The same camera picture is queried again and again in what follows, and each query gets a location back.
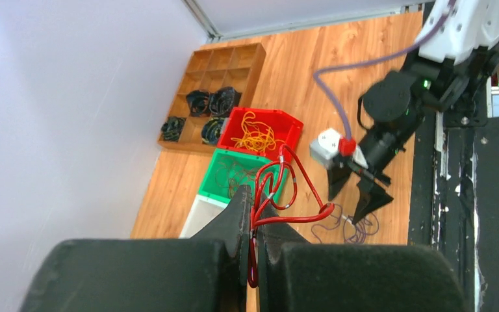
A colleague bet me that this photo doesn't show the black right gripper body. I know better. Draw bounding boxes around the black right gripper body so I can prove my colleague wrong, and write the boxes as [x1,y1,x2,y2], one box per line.
[333,153,392,187]

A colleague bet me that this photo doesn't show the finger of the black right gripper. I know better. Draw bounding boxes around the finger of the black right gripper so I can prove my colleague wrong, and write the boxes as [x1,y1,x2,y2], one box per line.
[327,165,353,202]
[352,178,393,225]

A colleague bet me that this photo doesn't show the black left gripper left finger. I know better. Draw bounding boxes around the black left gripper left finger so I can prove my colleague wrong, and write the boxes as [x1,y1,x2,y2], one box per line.
[20,185,253,311]

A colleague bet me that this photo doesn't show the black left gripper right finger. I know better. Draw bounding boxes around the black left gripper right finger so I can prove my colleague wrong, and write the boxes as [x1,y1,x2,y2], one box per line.
[255,202,468,312]

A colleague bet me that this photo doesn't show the coloured wire bundle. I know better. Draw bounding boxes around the coloured wire bundle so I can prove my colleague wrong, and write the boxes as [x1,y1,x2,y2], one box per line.
[309,203,381,246]

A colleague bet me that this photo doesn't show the yellow wire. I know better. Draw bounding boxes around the yellow wire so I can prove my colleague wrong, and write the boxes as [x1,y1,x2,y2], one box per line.
[245,125,287,153]
[231,110,276,152]

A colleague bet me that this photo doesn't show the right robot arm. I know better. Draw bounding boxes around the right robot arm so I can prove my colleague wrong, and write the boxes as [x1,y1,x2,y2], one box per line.
[321,1,499,223]

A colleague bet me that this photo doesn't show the white plastic bin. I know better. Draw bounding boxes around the white plastic bin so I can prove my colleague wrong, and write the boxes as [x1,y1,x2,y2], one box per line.
[179,195,227,239]

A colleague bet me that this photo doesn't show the red plastic bin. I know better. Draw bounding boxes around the red plastic bin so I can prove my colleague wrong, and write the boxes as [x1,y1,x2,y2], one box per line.
[217,107,303,161]

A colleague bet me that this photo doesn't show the green plastic bin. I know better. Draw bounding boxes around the green plastic bin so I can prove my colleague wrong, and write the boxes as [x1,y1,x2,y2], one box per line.
[198,148,271,203]

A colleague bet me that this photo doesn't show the wooden compartment tray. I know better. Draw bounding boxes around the wooden compartment tray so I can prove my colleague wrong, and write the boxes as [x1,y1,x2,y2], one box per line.
[158,44,266,153]

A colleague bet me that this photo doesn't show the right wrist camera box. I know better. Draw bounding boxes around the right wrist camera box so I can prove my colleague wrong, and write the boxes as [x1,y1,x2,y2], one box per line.
[309,128,368,169]

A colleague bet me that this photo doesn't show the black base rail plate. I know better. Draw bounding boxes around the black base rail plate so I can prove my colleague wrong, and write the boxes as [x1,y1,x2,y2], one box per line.
[406,77,499,312]

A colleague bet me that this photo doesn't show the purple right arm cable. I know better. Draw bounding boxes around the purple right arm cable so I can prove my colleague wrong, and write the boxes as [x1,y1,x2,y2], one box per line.
[312,0,457,142]

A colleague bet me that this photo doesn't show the black coiled cable lower-left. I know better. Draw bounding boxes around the black coiled cable lower-left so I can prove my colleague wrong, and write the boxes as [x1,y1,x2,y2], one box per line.
[201,117,229,146]

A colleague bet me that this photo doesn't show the black coiled cable lower-right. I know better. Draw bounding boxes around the black coiled cable lower-right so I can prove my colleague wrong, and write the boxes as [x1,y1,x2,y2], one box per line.
[209,86,242,117]

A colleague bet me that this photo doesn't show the black coiled cable top-left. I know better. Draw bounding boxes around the black coiled cable top-left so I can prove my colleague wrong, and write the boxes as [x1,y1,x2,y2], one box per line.
[160,116,186,143]

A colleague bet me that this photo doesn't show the black coiled cable middle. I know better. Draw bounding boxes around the black coiled cable middle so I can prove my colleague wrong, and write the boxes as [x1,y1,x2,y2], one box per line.
[185,89,212,118]

